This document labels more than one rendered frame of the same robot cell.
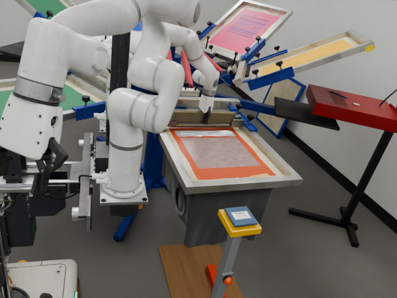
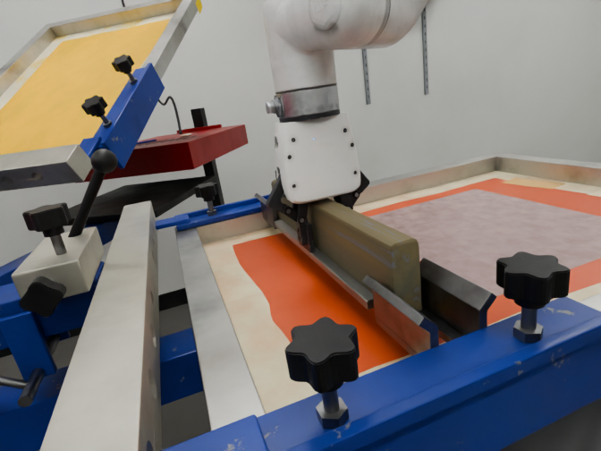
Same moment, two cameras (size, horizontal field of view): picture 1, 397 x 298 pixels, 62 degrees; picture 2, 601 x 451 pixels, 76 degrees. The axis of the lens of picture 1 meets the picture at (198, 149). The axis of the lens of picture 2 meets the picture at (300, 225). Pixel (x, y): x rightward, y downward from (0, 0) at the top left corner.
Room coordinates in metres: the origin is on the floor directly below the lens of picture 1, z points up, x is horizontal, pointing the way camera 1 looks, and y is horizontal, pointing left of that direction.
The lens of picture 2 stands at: (1.73, 0.49, 1.19)
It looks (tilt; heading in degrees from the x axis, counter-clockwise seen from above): 18 degrees down; 277
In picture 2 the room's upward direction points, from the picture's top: 9 degrees counter-clockwise
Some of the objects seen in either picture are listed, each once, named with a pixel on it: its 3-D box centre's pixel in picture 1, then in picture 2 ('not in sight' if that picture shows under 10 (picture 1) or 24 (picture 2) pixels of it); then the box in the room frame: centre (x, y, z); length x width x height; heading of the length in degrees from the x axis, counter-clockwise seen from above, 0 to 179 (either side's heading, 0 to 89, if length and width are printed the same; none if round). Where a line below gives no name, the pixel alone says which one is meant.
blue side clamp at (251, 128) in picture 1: (241, 122); (254, 217); (1.91, -0.23, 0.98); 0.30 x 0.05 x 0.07; 25
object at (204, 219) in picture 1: (227, 212); not in sight; (1.31, -0.20, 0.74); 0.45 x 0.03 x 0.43; 115
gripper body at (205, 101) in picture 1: (207, 101); (314, 151); (1.76, 0.00, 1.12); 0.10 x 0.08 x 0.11; 25
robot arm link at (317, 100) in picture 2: (208, 90); (301, 102); (1.77, 0.01, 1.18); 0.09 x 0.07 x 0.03; 25
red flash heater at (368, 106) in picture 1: (351, 107); (172, 149); (2.41, -1.05, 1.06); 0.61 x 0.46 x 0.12; 85
